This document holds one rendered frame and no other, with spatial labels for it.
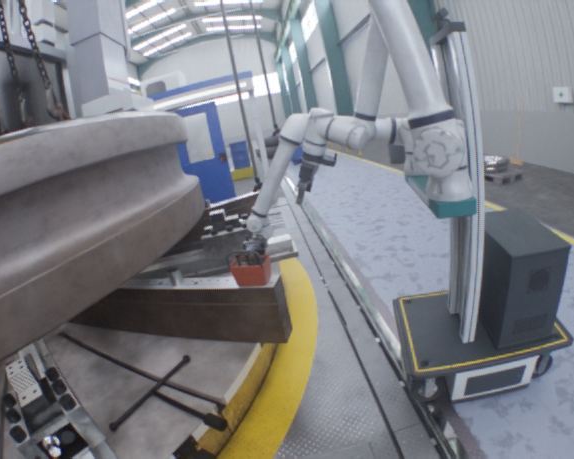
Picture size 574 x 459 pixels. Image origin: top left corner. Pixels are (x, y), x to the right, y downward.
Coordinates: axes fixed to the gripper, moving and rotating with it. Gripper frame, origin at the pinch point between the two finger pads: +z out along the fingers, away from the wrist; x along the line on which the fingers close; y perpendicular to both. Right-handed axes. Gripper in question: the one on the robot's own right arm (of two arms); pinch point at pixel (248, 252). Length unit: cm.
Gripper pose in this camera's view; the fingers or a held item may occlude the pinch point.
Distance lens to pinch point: 170.3
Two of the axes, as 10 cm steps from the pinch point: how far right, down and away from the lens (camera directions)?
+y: -1.9, -9.3, -3.2
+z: -2.4, 3.6, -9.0
